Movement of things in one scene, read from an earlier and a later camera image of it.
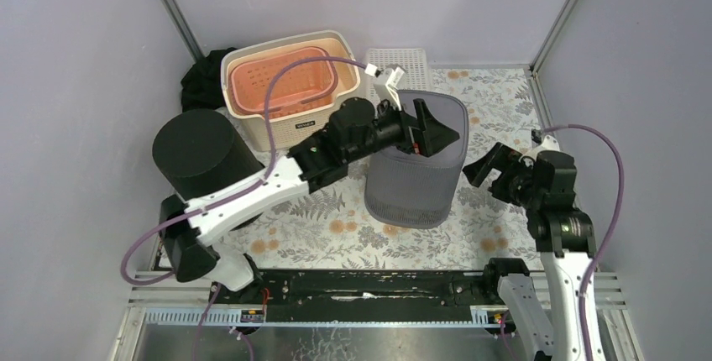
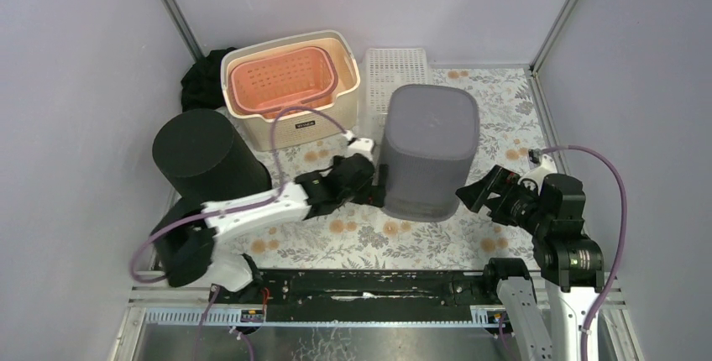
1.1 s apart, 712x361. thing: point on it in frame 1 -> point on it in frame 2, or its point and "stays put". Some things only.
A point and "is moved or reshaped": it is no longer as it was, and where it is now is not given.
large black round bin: [197, 149] stays put
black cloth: [201, 86] stays put
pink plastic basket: [294, 86] stays put
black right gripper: [502, 158] -> [474, 195]
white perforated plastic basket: [414, 60] stays put
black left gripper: [415, 127] -> [360, 181]
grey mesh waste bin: [407, 190] is moved or reshaped
